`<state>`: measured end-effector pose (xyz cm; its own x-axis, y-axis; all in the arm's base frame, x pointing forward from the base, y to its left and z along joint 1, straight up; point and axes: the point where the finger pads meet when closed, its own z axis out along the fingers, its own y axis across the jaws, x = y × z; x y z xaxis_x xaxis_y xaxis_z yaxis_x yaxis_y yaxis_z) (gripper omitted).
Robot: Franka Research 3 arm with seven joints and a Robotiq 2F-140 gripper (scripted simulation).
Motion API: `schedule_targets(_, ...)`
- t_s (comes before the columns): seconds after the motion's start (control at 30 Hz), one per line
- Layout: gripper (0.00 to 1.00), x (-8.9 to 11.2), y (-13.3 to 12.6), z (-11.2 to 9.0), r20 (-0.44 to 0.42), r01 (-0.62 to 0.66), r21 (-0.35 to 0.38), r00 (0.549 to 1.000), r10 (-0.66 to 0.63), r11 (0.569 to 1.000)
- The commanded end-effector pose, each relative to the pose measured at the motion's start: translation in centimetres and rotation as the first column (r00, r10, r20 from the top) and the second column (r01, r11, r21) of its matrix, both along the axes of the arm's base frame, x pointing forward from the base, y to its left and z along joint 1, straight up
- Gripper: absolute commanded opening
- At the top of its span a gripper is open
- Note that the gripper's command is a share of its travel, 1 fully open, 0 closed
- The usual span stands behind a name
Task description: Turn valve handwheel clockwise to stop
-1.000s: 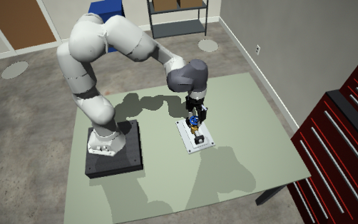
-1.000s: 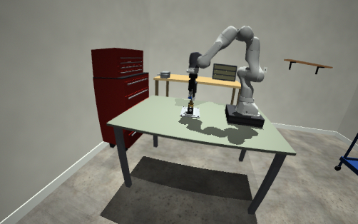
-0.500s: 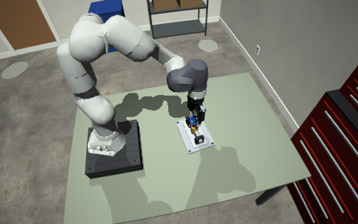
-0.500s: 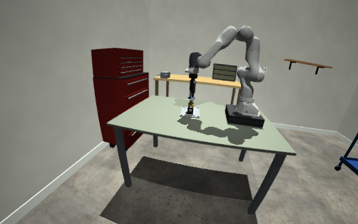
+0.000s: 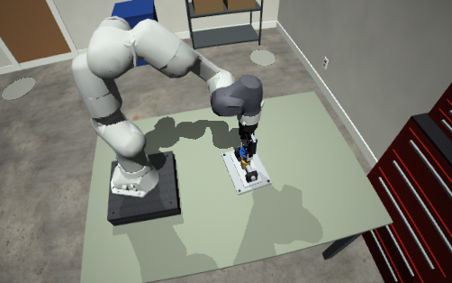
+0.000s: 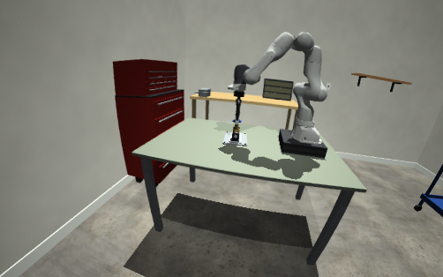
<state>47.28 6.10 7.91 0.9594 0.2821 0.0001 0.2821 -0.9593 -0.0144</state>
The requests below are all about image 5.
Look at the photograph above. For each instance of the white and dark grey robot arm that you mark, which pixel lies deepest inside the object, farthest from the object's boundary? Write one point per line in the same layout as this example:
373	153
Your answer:
113	51

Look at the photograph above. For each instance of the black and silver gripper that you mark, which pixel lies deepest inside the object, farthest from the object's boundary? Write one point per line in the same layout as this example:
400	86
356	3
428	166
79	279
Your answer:
247	139

